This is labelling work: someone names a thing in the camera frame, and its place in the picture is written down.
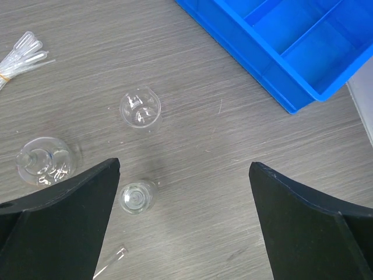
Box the small clear glass bottle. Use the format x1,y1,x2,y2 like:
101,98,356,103
118,180,158,215

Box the clear glass beaker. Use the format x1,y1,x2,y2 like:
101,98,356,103
119,86,163,134

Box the bundle of plastic pipettes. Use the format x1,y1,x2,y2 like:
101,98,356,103
0,31,55,89

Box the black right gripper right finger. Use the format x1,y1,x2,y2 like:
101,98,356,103
249,162,372,279

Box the clear glass test tube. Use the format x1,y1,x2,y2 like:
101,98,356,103
93,246,128,279

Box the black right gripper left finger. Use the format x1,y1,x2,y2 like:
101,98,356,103
1,158,120,279

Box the blue divided plastic bin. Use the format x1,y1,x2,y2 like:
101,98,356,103
179,0,372,114

